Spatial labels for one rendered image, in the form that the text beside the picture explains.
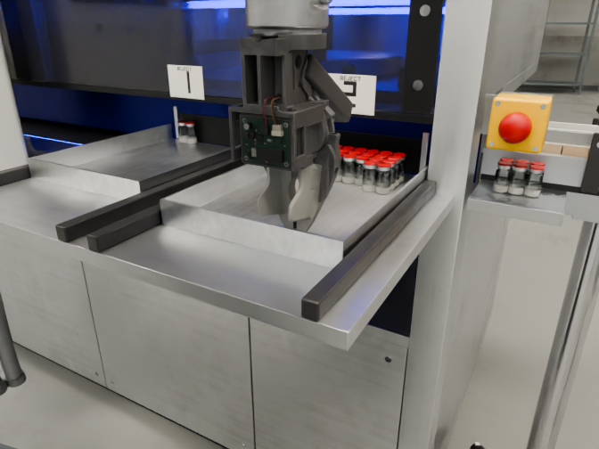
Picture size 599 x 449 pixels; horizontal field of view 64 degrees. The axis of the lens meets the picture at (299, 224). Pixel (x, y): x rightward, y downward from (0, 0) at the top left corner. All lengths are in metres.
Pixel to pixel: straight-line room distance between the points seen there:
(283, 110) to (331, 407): 0.77
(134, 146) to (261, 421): 0.70
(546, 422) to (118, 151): 1.01
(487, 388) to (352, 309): 1.37
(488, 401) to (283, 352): 0.87
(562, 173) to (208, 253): 0.56
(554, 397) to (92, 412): 1.30
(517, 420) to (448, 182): 1.09
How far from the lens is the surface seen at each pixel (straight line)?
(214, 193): 0.72
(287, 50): 0.44
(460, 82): 0.74
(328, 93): 0.50
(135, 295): 1.31
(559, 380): 1.07
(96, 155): 1.00
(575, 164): 0.85
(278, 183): 0.51
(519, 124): 0.70
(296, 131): 0.43
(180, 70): 0.98
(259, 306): 0.46
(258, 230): 0.55
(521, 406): 1.77
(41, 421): 1.76
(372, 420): 1.06
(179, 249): 0.58
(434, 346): 0.90
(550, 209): 0.77
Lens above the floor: 1.13
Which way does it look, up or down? 23 degrees down
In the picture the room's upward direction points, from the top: straight up
